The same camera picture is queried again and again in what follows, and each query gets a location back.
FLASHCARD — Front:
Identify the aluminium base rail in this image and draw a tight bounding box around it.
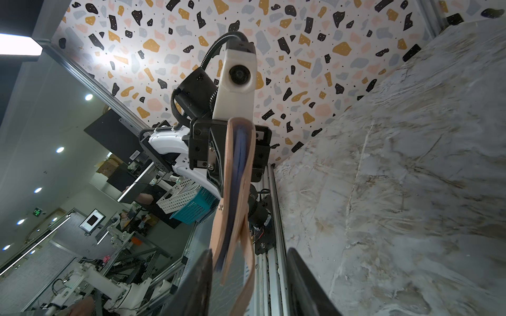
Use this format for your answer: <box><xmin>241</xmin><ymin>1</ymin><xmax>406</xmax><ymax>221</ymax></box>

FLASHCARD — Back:
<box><xmin>208</xmin><ymin>166</ymin><xmax>289</xmax><ymax>315</ymax></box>

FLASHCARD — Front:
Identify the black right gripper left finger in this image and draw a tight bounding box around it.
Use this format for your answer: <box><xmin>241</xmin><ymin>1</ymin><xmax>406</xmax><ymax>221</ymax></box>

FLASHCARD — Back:
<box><xmin>159</xmin><ymin>249</ymin><xmax>213</xmax><ymax>316</ymax></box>

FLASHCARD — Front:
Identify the white plastic basket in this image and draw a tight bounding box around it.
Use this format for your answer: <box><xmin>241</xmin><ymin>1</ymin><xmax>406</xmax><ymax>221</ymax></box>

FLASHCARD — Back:
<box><xmin>156</xmin><ymin>179</ymin><xmax>200</xmax><ymax>214</ymax></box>

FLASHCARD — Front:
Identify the wall monitor screen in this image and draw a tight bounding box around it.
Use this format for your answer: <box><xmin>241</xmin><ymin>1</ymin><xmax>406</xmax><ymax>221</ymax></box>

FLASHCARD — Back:
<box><xmin>79</xmin><ymin>209</ymin><xmax>105</xmax><ymax>234</ymax></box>

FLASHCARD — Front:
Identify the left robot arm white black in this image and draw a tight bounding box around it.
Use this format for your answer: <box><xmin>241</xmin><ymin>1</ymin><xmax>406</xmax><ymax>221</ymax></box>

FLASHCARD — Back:
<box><xmin>143</xmin><ymin>63</ymin><xmax>271</xmax><ymax>203</ymax></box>

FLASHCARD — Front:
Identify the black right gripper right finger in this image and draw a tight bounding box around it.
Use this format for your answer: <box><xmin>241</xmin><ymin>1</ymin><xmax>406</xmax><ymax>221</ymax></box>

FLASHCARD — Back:
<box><xmin>286</xmin><ymin>248</ymin><xmax>342</xmax><ymax>316</ymax></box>

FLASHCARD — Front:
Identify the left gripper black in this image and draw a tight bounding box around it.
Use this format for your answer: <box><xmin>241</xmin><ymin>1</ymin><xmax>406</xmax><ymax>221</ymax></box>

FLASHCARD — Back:
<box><xmin>187</xmin><ymin>117</ymin><xmax>273</xmax><ymax>183</ymax></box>

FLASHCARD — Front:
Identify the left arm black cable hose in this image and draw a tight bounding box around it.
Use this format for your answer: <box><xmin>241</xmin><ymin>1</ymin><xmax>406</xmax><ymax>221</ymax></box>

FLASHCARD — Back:
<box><xmin>199</xmin><ymin>30</ymin><xmax>250</xmax><ymax>70</ymax></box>

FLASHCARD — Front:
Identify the teal plastic basket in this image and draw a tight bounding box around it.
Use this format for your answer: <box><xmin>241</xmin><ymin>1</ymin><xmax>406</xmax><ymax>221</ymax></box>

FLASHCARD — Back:
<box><xmin>171</xmin><ymin>186</ymin><xmax>218</xmax><ymax>225</ymax></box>

